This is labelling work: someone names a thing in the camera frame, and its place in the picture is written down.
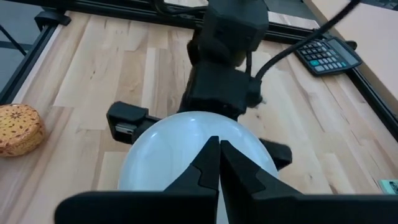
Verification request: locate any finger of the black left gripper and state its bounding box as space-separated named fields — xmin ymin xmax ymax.
xmin=106 ymin=101 xmax=164 ymax=146
xmin=259 ymin=138 xmax=293 ymax=171

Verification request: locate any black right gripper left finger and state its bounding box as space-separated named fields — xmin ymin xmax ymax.
xmin=54 ymin=136 xmax=221 ymax=224

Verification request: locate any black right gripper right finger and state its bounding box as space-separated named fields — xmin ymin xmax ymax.
xmin=220 ymin=139 xmax=398 ymax=224

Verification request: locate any patterned ceramic bowl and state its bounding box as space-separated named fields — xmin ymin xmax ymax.
xmin=0 ymin=103 xmax=46 ymax=157

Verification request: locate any black desk calculator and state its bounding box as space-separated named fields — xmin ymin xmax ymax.
xmin=294 ymin=36 xmax=364 ymax=77

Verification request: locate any mint green stapler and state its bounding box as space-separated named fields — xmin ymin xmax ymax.
xmin=378 ymin=179 xmax=398 ymax=195

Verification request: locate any black aluminium table frame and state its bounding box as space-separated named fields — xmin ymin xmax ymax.
xmin=0 ymin=0 xmax=398 ymax=142

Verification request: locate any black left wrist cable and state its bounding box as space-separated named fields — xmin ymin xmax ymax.
xmin=254 ymin=0 xmax=361 ymax=82

